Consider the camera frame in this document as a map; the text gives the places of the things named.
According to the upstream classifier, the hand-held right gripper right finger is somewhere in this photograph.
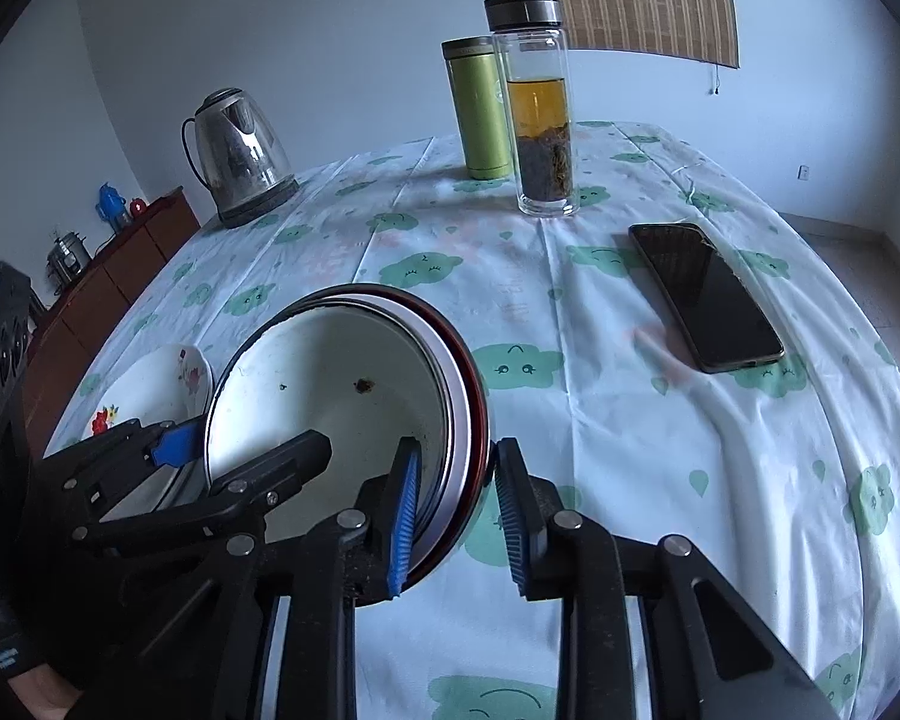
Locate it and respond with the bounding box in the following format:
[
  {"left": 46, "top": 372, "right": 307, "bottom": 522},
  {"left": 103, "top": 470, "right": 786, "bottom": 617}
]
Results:
[{"left": 495, "top": 437, "right": 841, "bottom": 720}]

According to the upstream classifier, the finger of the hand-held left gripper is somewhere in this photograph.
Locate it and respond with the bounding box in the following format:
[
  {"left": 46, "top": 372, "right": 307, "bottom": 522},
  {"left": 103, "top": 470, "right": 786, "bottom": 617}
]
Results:
[
  {"left": 71, "top": 429, "right": 335, "bottom": 556},
  {"left": 41, "top": 416, "right": 203, "bottom": 522}
]

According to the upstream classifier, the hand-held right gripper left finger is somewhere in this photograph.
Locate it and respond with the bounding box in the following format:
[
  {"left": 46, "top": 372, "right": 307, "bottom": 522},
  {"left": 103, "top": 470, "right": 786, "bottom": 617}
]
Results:
[{"left": 112, "top": 436, "right": 423, "bottom": 720}]

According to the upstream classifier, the white plate with red roses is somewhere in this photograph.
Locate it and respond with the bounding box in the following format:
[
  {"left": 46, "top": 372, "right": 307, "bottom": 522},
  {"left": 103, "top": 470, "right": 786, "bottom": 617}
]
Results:
[{"left": 90, "top": 343, "right": 215, "bottom": 511}]

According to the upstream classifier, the white enamel bowl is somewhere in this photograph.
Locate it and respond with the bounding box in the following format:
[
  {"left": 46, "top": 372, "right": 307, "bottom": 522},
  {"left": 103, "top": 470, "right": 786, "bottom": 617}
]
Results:
[{"left": 204, "top": 304, "right": 451, "bottom": 575}]

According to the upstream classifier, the red bowl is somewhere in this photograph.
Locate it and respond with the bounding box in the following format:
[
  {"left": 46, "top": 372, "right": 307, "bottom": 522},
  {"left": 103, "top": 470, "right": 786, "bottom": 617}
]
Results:
[{"left": 330, "top": 283, "right": 491, "bottom": 582}]

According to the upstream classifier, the person's left hand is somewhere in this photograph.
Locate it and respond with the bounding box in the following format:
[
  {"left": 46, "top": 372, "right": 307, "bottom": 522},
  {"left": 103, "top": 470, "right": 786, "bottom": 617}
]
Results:
[{"left": 4, "top": 669, "right": 91, "bottom": 720}]

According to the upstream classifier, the cloud print tablecloth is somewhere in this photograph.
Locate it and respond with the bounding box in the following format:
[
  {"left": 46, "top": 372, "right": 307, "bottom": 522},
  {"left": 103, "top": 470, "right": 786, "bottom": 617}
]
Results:
[{"left": 45, "top": 120, "right": 900, "bottom": 720}]

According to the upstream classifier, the silver rice cooker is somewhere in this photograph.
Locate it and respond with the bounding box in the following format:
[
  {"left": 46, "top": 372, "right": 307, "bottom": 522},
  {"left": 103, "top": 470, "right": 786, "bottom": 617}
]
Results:
[{"left": 47, "top": 232, "right": 93, "bottom": 287}]

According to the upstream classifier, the brown wooden sideboard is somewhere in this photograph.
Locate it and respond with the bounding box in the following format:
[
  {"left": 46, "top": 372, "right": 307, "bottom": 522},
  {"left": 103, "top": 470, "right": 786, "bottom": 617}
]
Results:
[{"left": 22, "top": 187, "right": 201, "bottom": 458}]

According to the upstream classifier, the blue thermos jug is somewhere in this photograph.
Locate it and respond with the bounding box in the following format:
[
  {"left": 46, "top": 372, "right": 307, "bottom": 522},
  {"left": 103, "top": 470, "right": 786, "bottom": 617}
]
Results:
[{"left": 94, "top": 181, "right": 128, "bottom": 230}]

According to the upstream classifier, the black kettle base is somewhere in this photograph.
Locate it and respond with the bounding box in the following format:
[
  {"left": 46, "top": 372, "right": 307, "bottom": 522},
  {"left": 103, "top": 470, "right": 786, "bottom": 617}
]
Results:
[{"left": 217, "top": 177, "right": 301, "bottom": 230}]

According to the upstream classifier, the black smartphone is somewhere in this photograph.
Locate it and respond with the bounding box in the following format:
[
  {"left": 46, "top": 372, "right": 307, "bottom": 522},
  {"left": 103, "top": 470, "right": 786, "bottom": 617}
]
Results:
[{"left": 628, "top": 223, "right": 786, "bottom": 374}]

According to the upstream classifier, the stainless steel electric kettle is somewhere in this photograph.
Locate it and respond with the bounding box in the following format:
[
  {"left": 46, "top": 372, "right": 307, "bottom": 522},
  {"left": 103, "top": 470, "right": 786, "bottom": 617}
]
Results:
[{"left": 182, "top": 88, "right": 295, "bottom": 211}]

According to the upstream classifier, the glass tea bottle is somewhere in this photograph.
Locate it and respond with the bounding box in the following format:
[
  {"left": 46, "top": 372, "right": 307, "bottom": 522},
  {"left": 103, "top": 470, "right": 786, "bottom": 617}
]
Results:
[{"left": 484, "top": 0, "right": 580, "bottom": 218}]

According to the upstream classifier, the green thermos flask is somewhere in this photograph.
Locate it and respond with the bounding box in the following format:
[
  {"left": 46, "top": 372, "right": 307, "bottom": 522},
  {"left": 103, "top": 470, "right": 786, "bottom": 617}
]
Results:
[{"left": 441, "top": 37, "right": 512, "bottom": 181}]

